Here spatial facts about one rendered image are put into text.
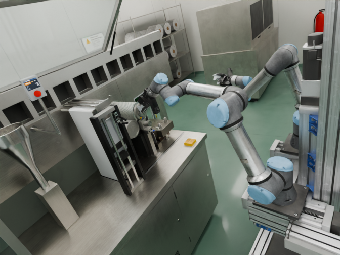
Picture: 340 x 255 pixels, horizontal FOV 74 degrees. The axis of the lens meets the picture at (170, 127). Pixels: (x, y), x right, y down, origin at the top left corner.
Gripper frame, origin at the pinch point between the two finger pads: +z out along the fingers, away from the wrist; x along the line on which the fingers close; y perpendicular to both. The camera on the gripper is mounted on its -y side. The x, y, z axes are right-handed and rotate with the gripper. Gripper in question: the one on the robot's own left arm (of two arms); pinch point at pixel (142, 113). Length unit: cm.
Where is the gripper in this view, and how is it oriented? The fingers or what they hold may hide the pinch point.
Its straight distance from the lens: 155.1
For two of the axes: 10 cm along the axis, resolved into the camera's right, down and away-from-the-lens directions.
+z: -4.5, 4.9, 7.4
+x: -5.3, 5.2, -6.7
